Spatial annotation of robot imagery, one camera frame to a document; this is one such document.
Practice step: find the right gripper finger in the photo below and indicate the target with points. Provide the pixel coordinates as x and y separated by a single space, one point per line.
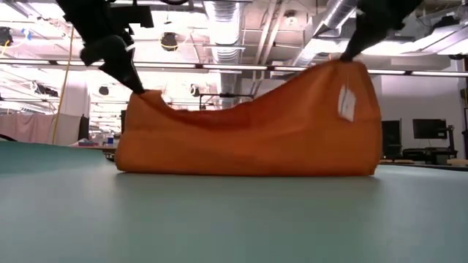
365 36

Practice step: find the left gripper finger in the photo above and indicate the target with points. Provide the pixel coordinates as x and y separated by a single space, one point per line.
117 62

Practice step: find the orange towel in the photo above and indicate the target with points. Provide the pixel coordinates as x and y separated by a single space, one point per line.
256 146

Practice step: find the black round ceiling lamp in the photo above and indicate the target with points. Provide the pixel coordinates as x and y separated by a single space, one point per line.
104 90
195 90

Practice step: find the black ceiling dome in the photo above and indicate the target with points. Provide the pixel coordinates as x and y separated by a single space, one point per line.
169 41

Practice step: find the black upright panel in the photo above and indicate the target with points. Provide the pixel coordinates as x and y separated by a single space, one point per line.
83 128

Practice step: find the black ceiling spotlight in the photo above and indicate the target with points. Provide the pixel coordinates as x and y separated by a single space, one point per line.
5 36

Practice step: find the black monitor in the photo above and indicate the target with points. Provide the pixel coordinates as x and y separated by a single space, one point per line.
391 135
429 128

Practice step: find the pink curtain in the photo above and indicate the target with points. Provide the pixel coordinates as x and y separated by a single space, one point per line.
36 128

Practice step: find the long ceiling light bar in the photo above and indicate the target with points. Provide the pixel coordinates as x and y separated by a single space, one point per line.
234 67

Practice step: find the black desk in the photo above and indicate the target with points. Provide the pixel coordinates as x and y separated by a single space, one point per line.
428 155

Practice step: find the green table mat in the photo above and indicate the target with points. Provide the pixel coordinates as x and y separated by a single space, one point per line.
234 219

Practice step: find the silver ventilation duct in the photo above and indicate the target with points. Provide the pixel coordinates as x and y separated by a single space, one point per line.
329 22
223 29

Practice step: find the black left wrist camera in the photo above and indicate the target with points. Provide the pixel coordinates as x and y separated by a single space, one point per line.
135 16

